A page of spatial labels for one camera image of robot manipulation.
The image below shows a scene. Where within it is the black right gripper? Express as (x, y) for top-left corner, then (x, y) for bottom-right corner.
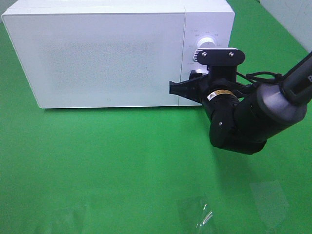
(169, 66), (246, 107)

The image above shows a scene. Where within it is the white microwave knob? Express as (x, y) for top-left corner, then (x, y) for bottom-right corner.
(196, 68), (209, 74)
(196, 35), (217, 49)

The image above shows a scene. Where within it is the white microwave door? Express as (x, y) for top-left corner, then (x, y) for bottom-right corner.
(3, 13), (185, 109)

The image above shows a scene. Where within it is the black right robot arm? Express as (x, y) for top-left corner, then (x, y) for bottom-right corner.
(169, 48), (312, 155)

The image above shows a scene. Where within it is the white microwave oven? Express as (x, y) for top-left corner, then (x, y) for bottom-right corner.
(1, 0), (235, 109)

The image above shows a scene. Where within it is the green table cloth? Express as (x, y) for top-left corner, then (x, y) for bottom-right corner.
(0, 25), (312, 234)

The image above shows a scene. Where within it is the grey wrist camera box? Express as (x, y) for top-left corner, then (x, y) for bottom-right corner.
(193, 48), (245, 66)

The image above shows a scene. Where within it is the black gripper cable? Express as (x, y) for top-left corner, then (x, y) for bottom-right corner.
(235, 70), (283, 95)

